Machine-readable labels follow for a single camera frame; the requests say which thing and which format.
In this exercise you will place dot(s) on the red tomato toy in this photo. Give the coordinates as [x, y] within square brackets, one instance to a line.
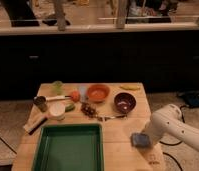
[75, 96]

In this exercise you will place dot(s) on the metal cup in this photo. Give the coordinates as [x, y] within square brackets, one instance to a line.
[40, 102]

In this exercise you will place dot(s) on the dark purple bowl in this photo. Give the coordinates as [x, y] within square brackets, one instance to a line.
[124, 102]

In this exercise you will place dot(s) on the orange bowl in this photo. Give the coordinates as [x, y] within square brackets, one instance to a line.
[97, 92]

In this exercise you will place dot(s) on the blue sponge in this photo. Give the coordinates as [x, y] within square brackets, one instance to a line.
[140, 140]

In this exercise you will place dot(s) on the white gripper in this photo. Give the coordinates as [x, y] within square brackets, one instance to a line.
[153, 133]

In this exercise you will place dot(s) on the wooden handled brush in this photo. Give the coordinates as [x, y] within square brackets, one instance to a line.
[33, 123]

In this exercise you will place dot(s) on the black blue floor device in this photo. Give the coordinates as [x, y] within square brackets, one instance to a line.
[190, 98]

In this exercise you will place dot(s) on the dark grape bunch toy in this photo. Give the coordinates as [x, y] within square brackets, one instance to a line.
[89, 110]

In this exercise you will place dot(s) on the white handled knife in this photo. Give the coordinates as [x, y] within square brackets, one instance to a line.
[59, 97]

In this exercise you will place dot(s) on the green plastic tray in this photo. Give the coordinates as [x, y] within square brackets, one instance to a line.
[71, 147]

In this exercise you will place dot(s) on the green transparent cup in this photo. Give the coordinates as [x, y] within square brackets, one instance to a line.
[57, 87]

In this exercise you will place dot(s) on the green vegetable toy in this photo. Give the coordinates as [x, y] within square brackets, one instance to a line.
[69, 107]

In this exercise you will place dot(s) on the yellow banana toy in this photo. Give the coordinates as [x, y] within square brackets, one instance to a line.
[130, 87]

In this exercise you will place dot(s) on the clear plastic piece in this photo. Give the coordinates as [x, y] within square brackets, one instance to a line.
[82, 91]

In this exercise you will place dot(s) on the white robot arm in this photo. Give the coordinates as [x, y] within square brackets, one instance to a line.
[166, 120]

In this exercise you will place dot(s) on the metal spoon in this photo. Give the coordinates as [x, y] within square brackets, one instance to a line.
[105, 118]

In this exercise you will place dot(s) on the white cup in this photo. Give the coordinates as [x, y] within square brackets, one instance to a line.
[57, 111]

